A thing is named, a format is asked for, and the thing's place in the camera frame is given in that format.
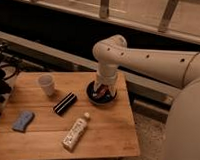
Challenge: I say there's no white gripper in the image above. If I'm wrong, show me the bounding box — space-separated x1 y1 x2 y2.
94 63 118 96

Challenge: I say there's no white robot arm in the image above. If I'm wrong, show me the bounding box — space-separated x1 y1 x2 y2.
93 34 200 160

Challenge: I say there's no brown object in bowl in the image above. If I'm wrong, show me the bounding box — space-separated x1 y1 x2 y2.
95 89 107 99

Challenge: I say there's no black bowl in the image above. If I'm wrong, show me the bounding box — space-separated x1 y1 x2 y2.
86 81 117 105

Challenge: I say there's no wooden table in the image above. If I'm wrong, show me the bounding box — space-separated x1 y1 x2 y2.
0 72 140 160

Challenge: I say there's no blue sponge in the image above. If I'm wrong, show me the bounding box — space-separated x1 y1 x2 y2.
12 111 35 132

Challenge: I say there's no black equipment with cables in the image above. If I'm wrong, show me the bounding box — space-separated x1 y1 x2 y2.
0 43 19 116

